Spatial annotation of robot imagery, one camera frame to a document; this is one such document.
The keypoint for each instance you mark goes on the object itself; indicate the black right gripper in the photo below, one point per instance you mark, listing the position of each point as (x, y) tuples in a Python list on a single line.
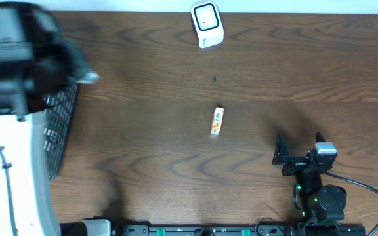
[(283, 156)]

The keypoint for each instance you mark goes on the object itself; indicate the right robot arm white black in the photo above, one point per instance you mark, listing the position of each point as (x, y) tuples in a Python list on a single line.
[(321, 204)]

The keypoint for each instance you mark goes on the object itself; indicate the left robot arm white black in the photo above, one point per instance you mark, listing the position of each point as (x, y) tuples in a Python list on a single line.
[(35, 61)]

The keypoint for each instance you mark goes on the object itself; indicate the white barcode scanner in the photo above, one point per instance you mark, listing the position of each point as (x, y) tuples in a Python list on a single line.
[(207, 24)]

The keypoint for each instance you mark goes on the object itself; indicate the grey plastic mesh basket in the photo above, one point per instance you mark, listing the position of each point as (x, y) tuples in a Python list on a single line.
[(59, 115)]

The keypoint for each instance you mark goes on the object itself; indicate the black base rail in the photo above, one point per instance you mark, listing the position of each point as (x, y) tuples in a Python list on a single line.
[(265, 229)]

